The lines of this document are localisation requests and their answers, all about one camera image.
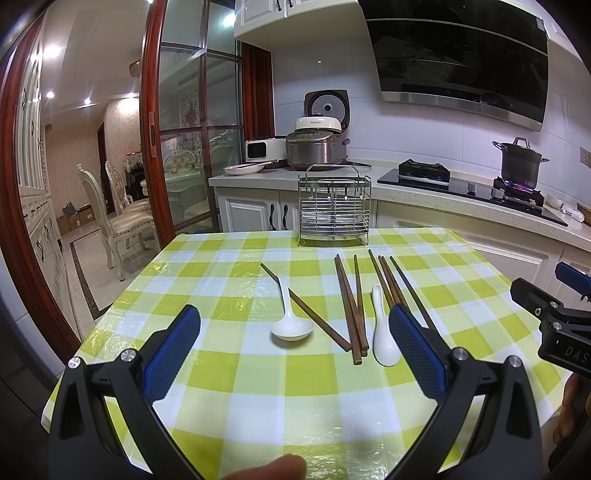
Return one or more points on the brown chopstick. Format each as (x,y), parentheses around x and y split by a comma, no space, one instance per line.
(353,301)
(415,296)
(313,316)
(360,316)
(396,291)
(382,280)
(350,317)

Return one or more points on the white ladle spoon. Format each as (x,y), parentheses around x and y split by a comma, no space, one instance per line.
(290,328)

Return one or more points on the silver rice cooker open lid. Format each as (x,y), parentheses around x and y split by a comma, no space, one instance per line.
(320,137)

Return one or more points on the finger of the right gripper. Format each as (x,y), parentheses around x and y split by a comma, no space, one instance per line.
(573,278)

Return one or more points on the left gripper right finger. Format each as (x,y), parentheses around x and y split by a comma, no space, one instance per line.
(506,440)

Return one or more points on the person's right hand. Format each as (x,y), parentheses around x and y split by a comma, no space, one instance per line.
(576,388)

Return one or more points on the metal wire utensil rack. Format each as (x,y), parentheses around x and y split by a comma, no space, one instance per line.
(334,205)

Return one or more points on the red framed glass door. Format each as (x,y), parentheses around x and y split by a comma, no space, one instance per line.
(203,94)

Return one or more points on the white plate on counter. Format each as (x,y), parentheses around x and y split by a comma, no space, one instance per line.
(246,168)

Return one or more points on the white dining chair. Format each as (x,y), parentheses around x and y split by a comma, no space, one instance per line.
(119,229)
(123,202)

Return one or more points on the white upper cabinet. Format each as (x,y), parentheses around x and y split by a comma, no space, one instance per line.
(277,24)

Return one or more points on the black range hood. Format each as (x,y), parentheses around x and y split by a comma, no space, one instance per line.
(483,57)

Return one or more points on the person's left hand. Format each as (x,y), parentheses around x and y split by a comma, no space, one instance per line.
(287,467)

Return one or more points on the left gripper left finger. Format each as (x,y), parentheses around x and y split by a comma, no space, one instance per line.
(83,441)

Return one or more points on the black gas stove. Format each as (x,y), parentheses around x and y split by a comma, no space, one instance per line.
(437,178)

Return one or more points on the small white appliance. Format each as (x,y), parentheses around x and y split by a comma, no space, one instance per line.
(269,149)

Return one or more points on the white cabinet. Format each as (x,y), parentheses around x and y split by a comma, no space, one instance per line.
(277,24)
(257,209)

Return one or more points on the white lower cabinet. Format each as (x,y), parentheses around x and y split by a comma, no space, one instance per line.
(257,209)

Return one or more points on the green checkered tablecloth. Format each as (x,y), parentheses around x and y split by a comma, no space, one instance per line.
(244,397)

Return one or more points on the white ceramic soup spoon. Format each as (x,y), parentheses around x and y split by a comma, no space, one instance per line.
(386,351)

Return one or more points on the dark stock pot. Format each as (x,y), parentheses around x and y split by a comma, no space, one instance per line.
(520,163)

